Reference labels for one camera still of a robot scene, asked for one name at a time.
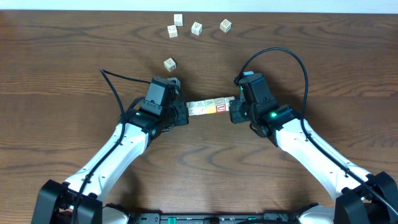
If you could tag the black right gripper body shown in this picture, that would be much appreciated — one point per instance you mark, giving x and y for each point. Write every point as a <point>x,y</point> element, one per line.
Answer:
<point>239,112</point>

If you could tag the wooden block green side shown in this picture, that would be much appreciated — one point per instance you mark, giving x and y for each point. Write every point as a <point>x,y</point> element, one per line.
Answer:
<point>196,28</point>

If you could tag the wooden block red side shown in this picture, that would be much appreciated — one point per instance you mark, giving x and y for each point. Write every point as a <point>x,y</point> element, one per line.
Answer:
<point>220,104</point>

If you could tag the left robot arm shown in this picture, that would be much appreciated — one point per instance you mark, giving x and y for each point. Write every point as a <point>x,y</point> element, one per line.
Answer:
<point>80,198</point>

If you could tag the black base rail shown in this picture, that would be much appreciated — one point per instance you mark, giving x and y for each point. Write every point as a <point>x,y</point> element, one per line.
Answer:
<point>214,218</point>

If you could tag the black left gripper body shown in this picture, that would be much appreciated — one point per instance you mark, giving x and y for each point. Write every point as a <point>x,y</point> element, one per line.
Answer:
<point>181,112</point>

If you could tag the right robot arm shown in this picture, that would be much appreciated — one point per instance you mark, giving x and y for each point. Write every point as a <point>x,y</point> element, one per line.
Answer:
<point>359,196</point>

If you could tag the wooden block yellow side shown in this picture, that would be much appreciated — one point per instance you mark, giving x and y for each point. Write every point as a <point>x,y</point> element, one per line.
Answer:
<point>227,101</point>

